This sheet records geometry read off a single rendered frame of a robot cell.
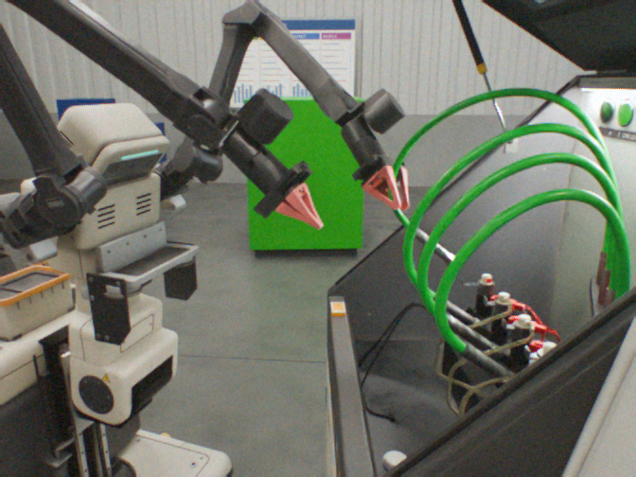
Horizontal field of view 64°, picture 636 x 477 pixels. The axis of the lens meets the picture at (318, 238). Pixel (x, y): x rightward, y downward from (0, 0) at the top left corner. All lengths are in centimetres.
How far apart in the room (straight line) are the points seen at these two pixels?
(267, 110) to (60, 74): 779
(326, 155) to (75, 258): 308
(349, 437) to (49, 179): 64
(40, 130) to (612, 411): 90
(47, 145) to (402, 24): 661
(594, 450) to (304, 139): 368
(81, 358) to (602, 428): 108
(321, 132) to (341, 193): 52
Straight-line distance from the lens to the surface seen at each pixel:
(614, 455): 60
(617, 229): 69
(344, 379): 90
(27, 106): 98
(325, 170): 416
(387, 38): 734
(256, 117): 80
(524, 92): 94
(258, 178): 82
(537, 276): 132
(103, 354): 130
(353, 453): 76
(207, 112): 82
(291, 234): 427
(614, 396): 62
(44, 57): 863
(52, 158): 99
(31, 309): 153
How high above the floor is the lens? 144
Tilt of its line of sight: 17 degrees down
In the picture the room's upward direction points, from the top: straight up
